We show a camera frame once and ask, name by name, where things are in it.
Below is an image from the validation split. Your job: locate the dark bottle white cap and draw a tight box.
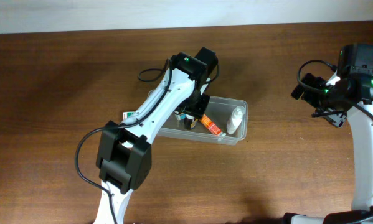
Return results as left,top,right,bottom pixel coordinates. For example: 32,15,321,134
184,114,198,130

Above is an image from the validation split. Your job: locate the small gold-lid jar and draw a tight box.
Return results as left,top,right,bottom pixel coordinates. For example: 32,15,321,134
174,111,186,121

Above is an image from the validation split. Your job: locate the orange tablet tube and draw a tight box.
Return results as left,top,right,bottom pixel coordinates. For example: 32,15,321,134
199,114,226,136

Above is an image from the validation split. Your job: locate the white spray bottle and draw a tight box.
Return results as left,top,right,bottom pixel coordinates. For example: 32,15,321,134
226,106,246,135

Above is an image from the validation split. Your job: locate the white green medicine box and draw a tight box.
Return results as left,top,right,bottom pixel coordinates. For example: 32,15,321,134
123,111,135,120

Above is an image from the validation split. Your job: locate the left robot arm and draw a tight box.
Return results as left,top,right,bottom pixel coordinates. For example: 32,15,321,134
95,47,218,223

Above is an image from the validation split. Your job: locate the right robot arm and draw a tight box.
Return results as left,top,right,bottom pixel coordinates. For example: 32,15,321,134
283,72,373,224

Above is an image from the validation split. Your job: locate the clear plastic container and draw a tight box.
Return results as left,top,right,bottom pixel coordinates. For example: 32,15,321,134
157,96,248,146

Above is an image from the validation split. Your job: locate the right black cable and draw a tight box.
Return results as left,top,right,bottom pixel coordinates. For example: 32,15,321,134
296,59,373,138

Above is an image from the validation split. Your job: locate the black cable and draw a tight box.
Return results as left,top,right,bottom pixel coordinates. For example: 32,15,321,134
296,59,373,138
74,57,220,224

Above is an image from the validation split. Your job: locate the left black cable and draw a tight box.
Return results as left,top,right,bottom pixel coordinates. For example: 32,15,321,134
74,57,220,224

